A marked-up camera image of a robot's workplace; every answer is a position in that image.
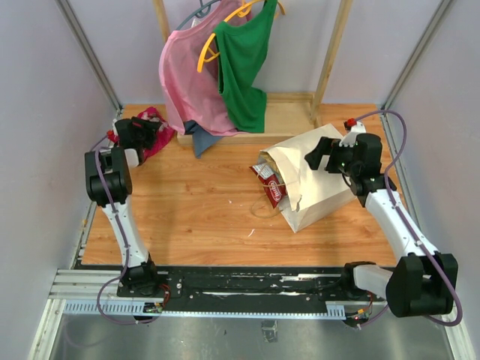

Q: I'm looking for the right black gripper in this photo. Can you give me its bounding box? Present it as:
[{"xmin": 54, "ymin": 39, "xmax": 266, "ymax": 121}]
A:
[{"xmin": 304, "ymin": 136, "xmax": 359, "ymax": 178}]

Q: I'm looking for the pink REAL snack bag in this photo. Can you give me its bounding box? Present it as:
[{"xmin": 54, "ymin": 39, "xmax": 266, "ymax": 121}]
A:
[{"xmin": 112, "ymin": 106, "xmax": 177, "ymax": 162}]

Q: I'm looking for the beige paper bag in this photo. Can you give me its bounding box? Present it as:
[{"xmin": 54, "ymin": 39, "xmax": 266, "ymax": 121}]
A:
[{"xmin": 258, "ymin": 124, "xmax": 355, "ymax": 233}]

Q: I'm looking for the red Chulpi snack bag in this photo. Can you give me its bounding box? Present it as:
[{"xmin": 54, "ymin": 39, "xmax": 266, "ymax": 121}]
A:
[{"xmin": 250, "ymin": 163, "xmax": 287, "ymax": 209}]

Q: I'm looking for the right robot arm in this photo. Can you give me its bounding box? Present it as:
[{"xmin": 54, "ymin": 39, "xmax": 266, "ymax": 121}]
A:
[{"xmin": 304, "ymin": 133, "xmax": 463, "ymax": 326}]

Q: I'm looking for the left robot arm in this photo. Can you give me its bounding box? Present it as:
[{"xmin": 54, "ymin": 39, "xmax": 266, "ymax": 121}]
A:
[{"xmin": 84, "ymin": 112, "xmax": 166, "ymax": 297}]

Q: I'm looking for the pink mesh shirt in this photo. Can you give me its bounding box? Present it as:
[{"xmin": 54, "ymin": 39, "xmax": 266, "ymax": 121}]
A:
[{"xmin": 159, "ymin": 1, "xmax": 242, "ymax": 136}]

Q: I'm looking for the wooden clothes rack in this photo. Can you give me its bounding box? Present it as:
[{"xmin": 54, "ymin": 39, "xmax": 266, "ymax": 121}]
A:
[{"xmin": 152, "ymin": 0, "xmax": 356, "ymax": 150}]

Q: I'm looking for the blue cloth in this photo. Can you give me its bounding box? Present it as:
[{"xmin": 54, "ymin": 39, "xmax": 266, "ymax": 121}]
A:
[{"xmin": 184, "ymin": 120, "xmax": 223, "ymax": 159}]

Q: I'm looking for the yellow clothes hanger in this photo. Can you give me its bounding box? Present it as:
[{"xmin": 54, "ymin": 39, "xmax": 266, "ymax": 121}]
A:
[{"xmin": 196, "ymin": 0, "xmax": 286, "ymax": 74}]

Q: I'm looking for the green tank top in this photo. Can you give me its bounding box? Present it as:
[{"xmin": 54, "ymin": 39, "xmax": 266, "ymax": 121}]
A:
[{"xmin": 214, "ymin": 1, "xmax": 278, "ymax": 134}]

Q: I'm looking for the grey-blue clothes hanger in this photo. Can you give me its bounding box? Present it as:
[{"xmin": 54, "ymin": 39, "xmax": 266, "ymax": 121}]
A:
[{"xmin": 176, "ymin": 0, "xmax": 220, "ymax": 31}]

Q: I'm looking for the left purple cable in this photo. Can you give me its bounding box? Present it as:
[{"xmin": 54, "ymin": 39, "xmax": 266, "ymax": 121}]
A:
[{"xmin": 93, "ymin": 130, "xmax": 158, "ymax": 326}]

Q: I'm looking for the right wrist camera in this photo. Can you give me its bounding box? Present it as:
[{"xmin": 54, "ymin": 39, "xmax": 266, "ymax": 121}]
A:
[{"xmin": 339, "ymin": 118, "xmax": 366, "ymax": 148}]

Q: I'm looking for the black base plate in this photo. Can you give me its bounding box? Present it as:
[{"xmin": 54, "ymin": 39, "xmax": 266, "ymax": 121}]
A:
[{"xmin": 116, "ymin": 265, "xmax": 371, "ymax": 314}]

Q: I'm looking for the grey cable duct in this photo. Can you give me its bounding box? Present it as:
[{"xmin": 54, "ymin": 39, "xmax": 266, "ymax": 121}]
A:
[{"xmin": 61, "ymin": 299, "xmax": 348, "ymax": 322}]

